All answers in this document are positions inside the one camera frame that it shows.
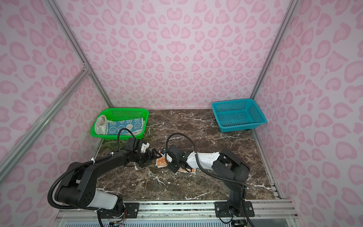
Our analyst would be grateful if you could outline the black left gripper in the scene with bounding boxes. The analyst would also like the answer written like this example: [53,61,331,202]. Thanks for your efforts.
[134,148,162,167]

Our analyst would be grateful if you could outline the orange patterned towel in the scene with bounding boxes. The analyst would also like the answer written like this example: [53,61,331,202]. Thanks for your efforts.
[156,150,195,173]

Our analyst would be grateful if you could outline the blue patterned towel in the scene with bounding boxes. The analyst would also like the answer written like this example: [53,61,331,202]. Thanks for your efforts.
[106,118,144,135]

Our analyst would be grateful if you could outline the pastel striped animal towel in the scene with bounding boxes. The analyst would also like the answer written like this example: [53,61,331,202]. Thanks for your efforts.
[94,115,108,135]

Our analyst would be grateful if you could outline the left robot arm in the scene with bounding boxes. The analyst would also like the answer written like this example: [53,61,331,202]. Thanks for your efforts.
[47,149,162,212]

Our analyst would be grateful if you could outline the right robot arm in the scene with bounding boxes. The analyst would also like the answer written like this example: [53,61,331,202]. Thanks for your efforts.
[162,145,250,217]

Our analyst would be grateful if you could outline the green plastic basket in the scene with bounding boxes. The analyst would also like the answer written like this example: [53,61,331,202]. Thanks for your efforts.
[90,108,149,140]

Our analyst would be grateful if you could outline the teal plastic basket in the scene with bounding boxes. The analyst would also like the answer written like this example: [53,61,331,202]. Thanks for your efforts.
[212,99,267,133]

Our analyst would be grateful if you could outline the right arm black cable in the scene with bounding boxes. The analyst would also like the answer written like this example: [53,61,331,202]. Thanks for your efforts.
[165,132,256,227]

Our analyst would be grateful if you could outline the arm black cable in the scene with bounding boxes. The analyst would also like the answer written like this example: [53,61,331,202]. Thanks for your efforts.
[165,132,256,227]
[47,128,137,211]

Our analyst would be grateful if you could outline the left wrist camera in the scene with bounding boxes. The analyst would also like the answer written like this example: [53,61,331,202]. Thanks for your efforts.
[123,138,150,153]

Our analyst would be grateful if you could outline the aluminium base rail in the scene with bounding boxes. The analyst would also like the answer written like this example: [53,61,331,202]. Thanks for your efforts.
[53,200,298,227]

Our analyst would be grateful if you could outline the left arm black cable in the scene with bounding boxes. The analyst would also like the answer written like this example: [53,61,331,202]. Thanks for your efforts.
[47,128,137,211]

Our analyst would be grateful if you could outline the aluminium frame diagonal bar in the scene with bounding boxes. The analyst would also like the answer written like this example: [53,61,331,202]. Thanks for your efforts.
[1,67,89,182]

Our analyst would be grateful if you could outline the aluminium frame corner post left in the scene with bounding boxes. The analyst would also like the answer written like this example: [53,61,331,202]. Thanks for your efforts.
[44,0,114,108]

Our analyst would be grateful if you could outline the aluminium frame corner post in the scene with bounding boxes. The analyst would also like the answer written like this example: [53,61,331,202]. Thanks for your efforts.
[44,0,114,108]
[250,0,301,99]

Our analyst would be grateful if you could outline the aluminium frame corner post right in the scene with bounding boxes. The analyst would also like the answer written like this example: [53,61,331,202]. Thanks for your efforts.
[250,0,301,99]

